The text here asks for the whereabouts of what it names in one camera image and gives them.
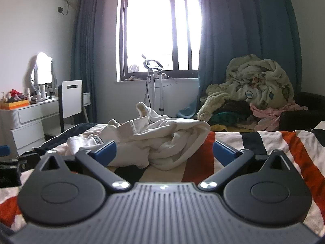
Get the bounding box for dark framed window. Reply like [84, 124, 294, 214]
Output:
[118, 0, 204, 82]

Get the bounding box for silver tripod stand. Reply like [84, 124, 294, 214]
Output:
[141, 54, 165, 116]

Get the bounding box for white pants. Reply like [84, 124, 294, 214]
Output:
[66, 102, 211, 171]

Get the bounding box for white chair with black frame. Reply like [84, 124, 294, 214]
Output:
[44, 80, 89, 140]

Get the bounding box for white dressing table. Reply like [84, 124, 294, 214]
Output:
[0, 98, 61, 155]

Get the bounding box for row of cosmetic bottles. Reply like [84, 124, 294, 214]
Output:
[27, 84, 55, 105]

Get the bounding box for pink garment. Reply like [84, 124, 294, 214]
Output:
[249, 103, 308, 132]

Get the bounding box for pile of blankets and clothes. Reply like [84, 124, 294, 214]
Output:
[197, 54, 295, 121]

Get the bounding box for orange box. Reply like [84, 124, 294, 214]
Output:
[0, 99, 30, 110]

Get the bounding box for dark brown cloth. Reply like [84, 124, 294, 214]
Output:
[218, 100, 252, 115]

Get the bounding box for wavy vanity mirror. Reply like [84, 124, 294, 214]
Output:
[30, 52, 54, 87]

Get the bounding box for striped blanket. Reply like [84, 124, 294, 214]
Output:
[0, 122, 325, 237]

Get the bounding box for green cloth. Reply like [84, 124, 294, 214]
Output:
[211, 112, 248, 125]

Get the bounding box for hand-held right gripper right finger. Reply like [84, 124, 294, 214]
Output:
[198, 140, 296, 191]

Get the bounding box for dark armchair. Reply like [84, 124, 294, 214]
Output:
[279, 91, 325, 132]

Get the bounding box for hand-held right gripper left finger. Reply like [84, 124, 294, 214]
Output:
[34, 140, 130, 193]

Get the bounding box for teal curtain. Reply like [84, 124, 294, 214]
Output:
[197, 0, 306, 120]
[70, 0, 104, 124]

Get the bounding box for teal cloth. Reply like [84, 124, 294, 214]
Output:
[176, 99, 201, 119]

